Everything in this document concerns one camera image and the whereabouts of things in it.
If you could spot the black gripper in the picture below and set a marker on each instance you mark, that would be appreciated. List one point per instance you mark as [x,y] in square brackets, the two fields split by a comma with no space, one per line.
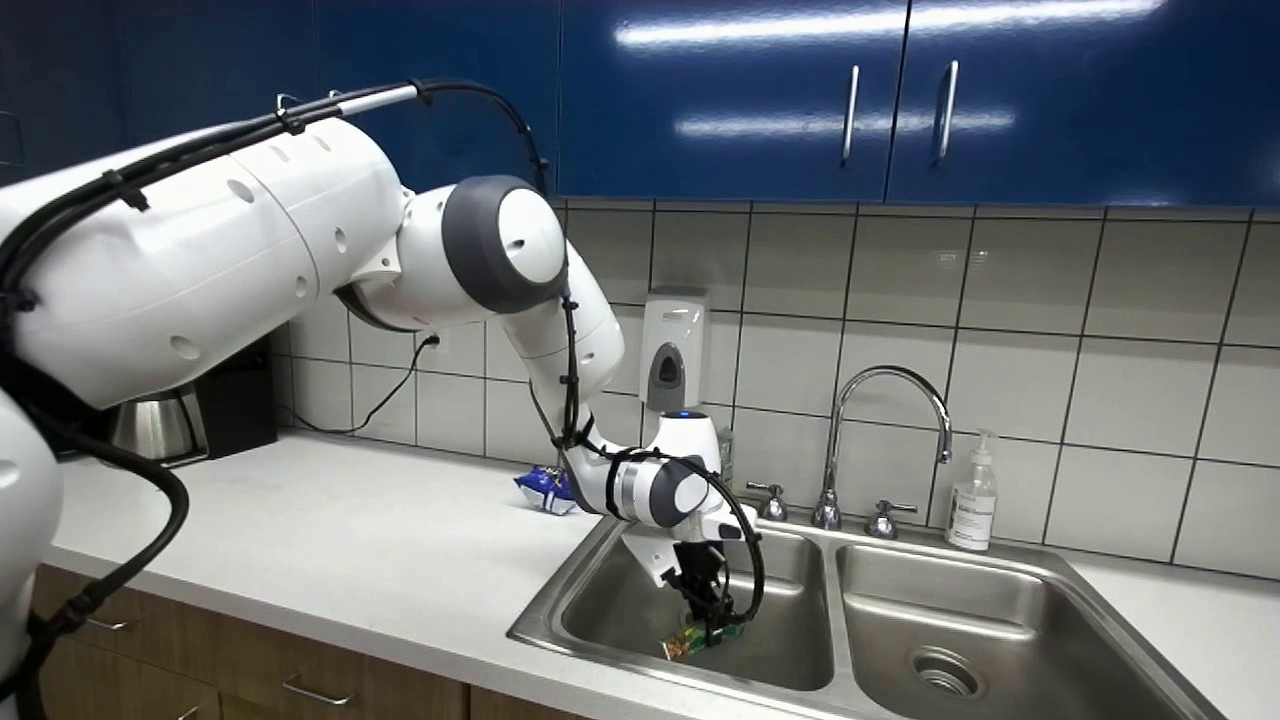
[702,571]

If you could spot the green chocolate bar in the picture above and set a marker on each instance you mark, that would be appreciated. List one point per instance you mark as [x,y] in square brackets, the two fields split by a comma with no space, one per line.
[692,643]

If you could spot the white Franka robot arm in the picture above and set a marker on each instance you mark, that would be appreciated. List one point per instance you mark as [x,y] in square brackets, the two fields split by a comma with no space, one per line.
[201,253]

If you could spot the stainless steel double sink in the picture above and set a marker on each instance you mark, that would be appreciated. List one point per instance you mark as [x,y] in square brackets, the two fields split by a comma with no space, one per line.
[880,643]

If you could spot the blue white snack packet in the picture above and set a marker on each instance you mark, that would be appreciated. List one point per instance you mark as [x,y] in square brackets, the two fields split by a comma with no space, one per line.
[545,489]

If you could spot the chrome gooseneck faucet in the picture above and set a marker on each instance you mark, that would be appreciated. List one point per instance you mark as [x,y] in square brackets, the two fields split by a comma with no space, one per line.
[838,442]

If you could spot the clear pump soap bottle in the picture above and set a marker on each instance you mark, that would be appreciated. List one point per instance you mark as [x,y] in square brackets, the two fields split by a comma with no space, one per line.
[974,500]

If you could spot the wooden base cabinet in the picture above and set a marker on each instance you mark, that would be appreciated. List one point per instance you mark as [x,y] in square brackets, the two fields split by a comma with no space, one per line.
[243,653]

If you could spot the black box appliance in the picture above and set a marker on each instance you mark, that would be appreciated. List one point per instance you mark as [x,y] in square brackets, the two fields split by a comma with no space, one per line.
[243,405]

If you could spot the silver black kettle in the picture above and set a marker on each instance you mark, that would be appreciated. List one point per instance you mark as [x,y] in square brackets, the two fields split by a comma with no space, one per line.
[152,427]

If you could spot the white wall soap dispenser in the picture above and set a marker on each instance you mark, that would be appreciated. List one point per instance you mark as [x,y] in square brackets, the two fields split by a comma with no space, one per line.
[670,352]

